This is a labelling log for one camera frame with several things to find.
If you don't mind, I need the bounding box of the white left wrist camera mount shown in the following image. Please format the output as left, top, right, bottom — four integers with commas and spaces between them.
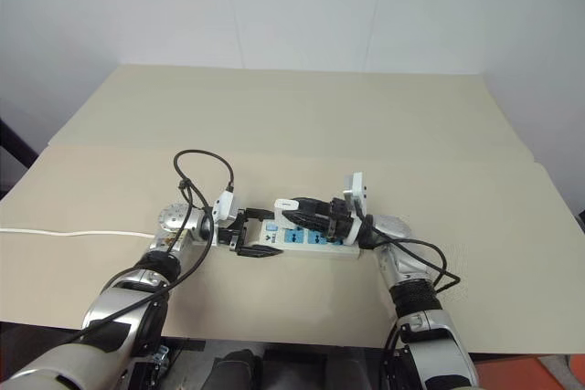
210, 191, 239, 227

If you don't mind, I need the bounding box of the white power strip cord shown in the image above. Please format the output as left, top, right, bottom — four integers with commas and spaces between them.
0, 226, 160, 239

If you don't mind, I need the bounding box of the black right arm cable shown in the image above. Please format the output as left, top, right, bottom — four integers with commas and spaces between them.
352, 200, 462, 366

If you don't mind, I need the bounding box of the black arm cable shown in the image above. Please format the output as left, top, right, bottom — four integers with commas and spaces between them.
352, 200, 462, 366
80, 148, 237, 346

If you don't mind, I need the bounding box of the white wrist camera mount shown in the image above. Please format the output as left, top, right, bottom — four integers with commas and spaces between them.
210, 191, 239, 227
340, 171, 369, 246

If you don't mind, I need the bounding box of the black frame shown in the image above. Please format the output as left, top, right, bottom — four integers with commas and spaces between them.
0, 117, 41, 202

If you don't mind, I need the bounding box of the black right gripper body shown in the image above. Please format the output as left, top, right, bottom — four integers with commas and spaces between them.
324, 196, 356, 245

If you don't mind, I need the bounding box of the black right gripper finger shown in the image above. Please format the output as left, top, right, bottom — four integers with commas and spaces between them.
280, 208, 331, 232
295, 196, 334, 215

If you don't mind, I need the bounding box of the white power strip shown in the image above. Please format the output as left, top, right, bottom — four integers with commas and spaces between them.
244, 217, 363, 260

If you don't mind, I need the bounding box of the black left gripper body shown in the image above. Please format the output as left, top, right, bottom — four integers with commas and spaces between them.
216, 207, 250, 255

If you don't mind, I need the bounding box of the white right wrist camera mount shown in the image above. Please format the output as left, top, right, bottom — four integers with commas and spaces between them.
340, 171, 369, 246

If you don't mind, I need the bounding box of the white charger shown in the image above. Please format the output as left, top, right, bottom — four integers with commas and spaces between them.
272, 197, 302, 216

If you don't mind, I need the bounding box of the dark rounded shape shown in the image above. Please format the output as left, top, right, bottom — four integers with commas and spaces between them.
210, 347, 265, 390

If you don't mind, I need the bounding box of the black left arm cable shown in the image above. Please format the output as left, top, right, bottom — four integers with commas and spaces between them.
80, 148, 237, 346

